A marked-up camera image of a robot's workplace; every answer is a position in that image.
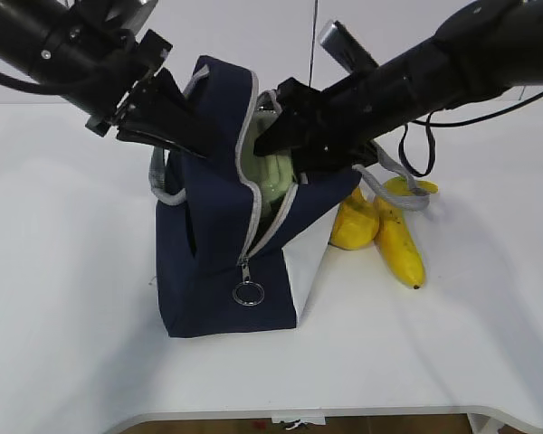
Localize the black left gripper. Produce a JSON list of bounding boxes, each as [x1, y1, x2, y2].
[[85, 30, 220, 158]]

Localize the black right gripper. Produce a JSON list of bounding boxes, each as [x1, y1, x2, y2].
[[254, 76, 378, 184]]

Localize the glass container with green lid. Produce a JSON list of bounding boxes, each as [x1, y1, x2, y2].
[[241, 110, 295, 218]]

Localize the yellow pear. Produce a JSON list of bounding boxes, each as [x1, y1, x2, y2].
[[329, 187, 380, 250]]

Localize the yellow banana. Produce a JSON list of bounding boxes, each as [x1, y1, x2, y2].
[[373, 196, 426, 289]]

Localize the navy and white lunch bag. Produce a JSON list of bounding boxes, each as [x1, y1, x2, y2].
[[148, 54, 432, 339]]

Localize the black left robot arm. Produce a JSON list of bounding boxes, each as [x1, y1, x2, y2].
[[0, 0, 221, 157]]

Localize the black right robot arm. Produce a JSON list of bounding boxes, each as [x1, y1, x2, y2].
[[254, 1, 543, 172]]

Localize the white paper scrap under table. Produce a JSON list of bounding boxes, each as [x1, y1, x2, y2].
[[271, 410, 327, 430]]

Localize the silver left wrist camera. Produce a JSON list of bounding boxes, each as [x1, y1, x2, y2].
[[106, 0, 158, 35]]

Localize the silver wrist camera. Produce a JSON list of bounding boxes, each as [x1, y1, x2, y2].
[[106, 0, 158, 35], [319, 20, 379, 74]]

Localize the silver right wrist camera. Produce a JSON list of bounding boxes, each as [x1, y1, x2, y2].
[[319, 20, 379, 74]]

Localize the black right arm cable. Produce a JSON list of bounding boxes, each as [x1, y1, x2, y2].
[[397, 80, 543, 178]]

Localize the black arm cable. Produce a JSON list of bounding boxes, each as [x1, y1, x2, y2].
[[397, 80, 543, 178], [0, 62, 64, 96]]

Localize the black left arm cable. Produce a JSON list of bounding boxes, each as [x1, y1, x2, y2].
[[0, 62, 64, 96]]

